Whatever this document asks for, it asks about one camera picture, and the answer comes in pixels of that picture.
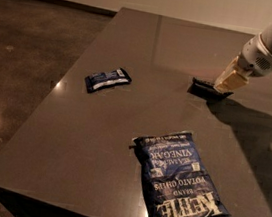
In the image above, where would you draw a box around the black chocolate rxbar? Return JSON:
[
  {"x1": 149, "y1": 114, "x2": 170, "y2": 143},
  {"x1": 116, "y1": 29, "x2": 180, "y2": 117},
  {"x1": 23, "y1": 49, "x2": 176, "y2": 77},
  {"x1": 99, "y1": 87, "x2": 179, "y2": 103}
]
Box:
[{"x1": 189, "y1": 77, "x2": 232, "y2": 100}]

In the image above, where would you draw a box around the blue rxbar wrapper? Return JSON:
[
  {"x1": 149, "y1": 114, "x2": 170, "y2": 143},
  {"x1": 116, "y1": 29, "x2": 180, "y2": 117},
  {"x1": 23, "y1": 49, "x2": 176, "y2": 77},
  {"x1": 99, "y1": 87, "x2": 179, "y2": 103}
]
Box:
[{"x1": 84, "y1": 68, "x2": 132, "y2": 93}]

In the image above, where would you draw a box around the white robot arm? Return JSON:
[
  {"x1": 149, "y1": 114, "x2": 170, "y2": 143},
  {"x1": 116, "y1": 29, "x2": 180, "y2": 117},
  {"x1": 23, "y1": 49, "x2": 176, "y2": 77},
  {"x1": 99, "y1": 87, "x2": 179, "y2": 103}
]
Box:
[{"x1": 214, "y1": 24, "x2": 272, "y2": 94}]

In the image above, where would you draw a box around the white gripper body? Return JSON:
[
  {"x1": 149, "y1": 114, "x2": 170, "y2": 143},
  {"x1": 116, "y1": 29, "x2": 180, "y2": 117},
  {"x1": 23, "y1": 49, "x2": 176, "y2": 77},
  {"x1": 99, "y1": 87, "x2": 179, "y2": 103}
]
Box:
[{"x1": 236, "y1": 34, "x2": 272, "y2": 77}]

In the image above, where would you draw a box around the blue Kettle chip bag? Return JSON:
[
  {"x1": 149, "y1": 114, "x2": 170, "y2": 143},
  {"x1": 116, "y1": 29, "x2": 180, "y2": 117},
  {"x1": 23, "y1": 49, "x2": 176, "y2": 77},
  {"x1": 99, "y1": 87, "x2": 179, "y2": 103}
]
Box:
[{"x1": 133, "y1": 131, "x2": 232, "y2": 217}]

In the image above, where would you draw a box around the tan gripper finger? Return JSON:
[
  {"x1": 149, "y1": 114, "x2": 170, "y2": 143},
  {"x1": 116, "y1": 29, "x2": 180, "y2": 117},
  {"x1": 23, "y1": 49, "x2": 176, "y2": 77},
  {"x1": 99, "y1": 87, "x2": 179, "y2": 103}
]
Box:
[{"x1": 214, "y1": 57, "x2": 251, "y2": 94}]

